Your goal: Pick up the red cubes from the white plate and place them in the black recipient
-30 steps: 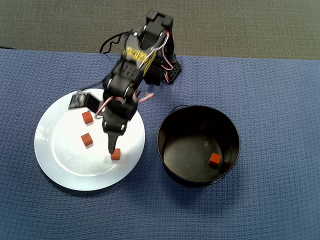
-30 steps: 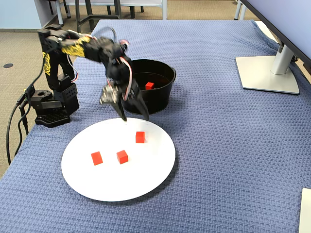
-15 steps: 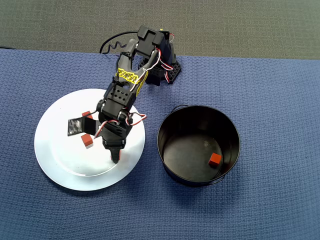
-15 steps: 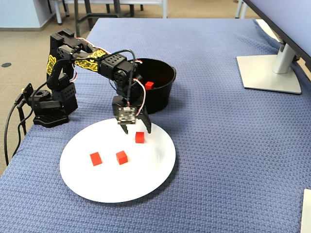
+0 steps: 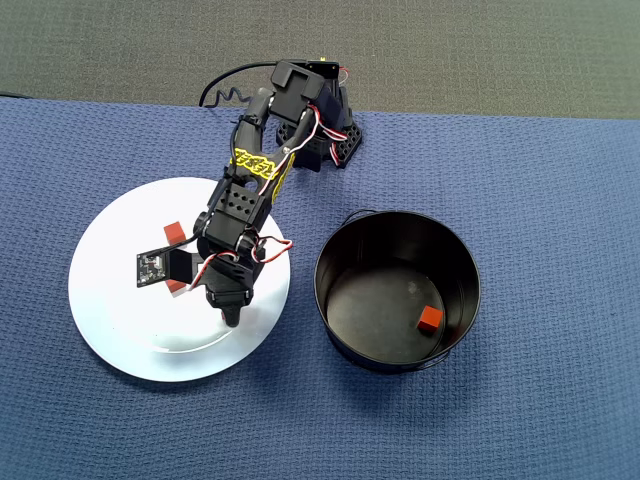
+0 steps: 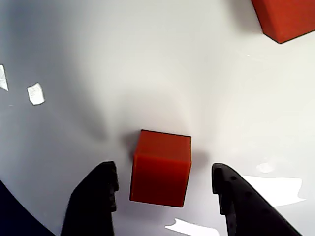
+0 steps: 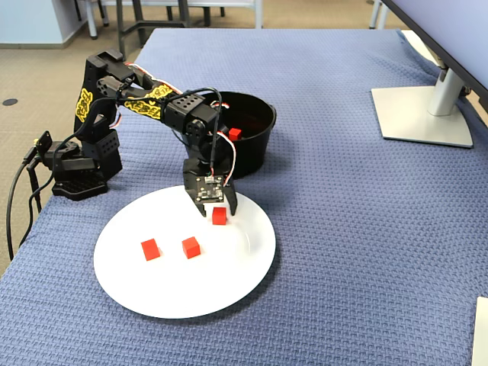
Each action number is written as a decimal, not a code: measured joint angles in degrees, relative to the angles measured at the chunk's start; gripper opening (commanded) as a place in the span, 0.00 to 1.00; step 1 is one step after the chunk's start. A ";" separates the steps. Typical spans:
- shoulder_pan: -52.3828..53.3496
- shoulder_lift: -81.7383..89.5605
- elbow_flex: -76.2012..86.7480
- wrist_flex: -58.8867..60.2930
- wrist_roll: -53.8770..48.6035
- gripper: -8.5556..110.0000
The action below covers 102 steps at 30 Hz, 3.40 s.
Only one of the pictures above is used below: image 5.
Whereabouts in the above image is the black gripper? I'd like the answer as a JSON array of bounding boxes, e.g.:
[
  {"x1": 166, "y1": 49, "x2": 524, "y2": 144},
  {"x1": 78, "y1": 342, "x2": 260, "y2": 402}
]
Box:
[{"x1": 197, "y1": 249, "x2": 257, "y2": 330}]

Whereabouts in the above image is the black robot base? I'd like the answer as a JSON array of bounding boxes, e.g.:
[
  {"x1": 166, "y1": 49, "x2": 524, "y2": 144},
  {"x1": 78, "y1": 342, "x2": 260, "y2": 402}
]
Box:
[{"x1": 274, "y1": 82, "x2": 364, "y2": 174}]

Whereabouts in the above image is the white round plate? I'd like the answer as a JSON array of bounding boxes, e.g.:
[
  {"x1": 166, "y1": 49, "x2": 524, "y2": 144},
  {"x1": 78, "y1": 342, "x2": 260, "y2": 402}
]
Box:
[{"x1": 68, "y1": 177, "x2": 292, "y2": 384}]

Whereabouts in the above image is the black metal bucket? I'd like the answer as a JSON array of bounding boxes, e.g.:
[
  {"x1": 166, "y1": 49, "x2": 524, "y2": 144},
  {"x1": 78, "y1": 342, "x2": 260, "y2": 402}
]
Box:
[{"x1": 313, "y1": 208, "x2": 482, "y2": 375}]

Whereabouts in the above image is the blue woven table cloth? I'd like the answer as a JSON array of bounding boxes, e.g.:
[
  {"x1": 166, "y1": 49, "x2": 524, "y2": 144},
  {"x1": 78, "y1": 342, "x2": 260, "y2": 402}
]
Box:
[{"x1": 0, "y1": 97, "x2": 640, "y2": 480}]

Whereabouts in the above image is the red white gripper servo wire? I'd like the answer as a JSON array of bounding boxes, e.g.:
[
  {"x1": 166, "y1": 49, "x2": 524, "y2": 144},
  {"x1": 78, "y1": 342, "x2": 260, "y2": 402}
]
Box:
[{"x1": 187, "y1": 252, "x2": 236, "y2": 291}]

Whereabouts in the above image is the small camera circuit board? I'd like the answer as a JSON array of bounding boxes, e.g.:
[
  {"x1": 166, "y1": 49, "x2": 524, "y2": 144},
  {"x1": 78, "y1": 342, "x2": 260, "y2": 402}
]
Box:
[{"x1": 135, "y1": 251, "x2": 170, "y2": 290}]

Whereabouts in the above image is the black camera cable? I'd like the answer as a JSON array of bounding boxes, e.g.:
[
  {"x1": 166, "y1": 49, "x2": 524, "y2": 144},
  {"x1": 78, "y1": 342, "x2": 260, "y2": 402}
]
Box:
[{"x1": 198, "y1": 59, "x2": 279, "y2": 109}]

